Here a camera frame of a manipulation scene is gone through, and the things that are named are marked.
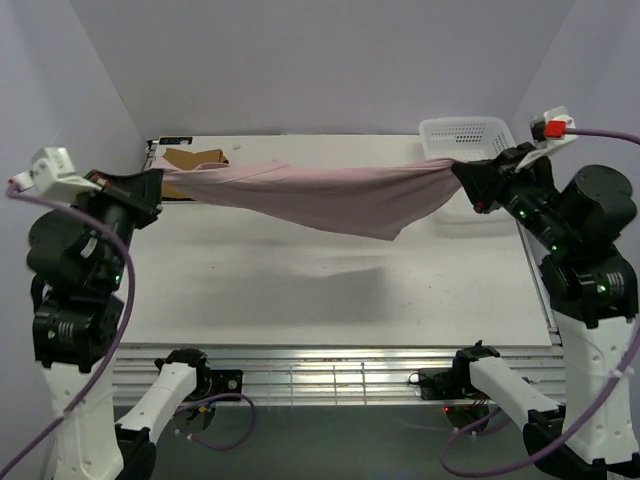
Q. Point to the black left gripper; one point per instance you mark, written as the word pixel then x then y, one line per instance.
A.
pixel 142 190

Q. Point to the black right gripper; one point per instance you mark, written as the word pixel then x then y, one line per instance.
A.
pixel 485 181

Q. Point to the tan tank top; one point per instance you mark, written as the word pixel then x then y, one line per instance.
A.
pixel 185 160

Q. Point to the mauve tank top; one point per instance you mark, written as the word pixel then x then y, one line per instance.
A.
pixel 369 202

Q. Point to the black white striped tank top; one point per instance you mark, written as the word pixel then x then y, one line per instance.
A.
pixel 166 199

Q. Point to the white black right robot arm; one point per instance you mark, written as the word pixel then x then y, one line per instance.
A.
pixel 593 294

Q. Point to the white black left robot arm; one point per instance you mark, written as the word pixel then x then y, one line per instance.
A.
pixel 79 257

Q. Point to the white plastic perforated basket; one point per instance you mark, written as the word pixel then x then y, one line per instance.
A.
pixel 466 139

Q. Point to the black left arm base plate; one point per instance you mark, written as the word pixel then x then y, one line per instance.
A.
pixel 226 384

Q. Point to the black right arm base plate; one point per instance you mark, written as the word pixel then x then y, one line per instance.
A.
pixel 443 385

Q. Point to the aluminium rail frame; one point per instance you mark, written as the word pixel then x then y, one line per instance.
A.
pixel 296 377

